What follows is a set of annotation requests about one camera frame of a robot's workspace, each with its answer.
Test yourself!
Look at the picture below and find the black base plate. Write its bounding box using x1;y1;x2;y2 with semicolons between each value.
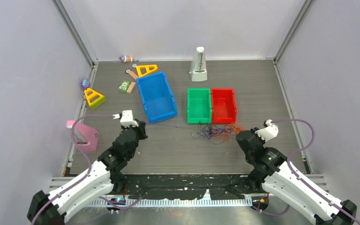
110;174;266;200

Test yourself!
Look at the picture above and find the tan strap with ring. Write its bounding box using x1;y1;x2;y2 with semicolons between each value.
125;68;139;80

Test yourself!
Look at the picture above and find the black cable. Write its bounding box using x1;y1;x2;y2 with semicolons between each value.
191;121;230;145

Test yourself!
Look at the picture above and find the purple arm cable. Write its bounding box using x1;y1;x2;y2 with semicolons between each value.
30;114;115;225
271;119;360;225

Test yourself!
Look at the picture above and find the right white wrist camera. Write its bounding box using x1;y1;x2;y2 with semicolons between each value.
255;120;279;142

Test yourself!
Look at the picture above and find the pink tape dispenser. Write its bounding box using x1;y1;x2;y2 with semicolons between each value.
66;120;99;153

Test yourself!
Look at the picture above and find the purple round toy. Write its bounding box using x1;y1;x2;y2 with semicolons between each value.
80;78;90;90

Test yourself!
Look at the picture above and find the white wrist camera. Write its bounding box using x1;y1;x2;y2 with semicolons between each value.
255;120;279;142
112;110;139;128

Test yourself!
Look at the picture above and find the blue plastic bin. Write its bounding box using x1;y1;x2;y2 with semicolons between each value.
136;71;178;123

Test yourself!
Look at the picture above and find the red plastic bin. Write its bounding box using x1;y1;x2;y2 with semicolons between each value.
211;88;237;124

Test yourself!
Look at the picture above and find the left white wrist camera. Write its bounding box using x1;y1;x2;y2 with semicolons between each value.
112;110;139;128

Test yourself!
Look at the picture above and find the orange cable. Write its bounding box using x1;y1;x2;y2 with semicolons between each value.
209;122;244;141

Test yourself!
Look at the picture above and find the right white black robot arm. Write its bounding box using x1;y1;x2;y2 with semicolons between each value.
236;128;357;225

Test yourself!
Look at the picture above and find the yellow triangle toy on green block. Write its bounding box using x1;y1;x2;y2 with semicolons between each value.
84;88;106;109

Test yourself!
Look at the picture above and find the tan wooden block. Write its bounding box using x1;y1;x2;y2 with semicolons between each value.
127;82;136;93

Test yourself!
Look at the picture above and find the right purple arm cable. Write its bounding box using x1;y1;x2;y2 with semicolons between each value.
271;119;360;225

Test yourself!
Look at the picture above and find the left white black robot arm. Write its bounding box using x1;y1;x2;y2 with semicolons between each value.
27;119;147;225

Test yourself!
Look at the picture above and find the green plastic bin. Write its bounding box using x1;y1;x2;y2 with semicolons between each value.
187;88;212;124

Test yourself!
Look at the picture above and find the white metronome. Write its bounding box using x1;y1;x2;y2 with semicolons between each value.
189;47;208;82

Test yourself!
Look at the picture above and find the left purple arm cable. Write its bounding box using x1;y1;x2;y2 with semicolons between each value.
30;114;115;225

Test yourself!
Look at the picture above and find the small colourful figurine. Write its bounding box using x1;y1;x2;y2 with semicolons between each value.
119;55;134;63

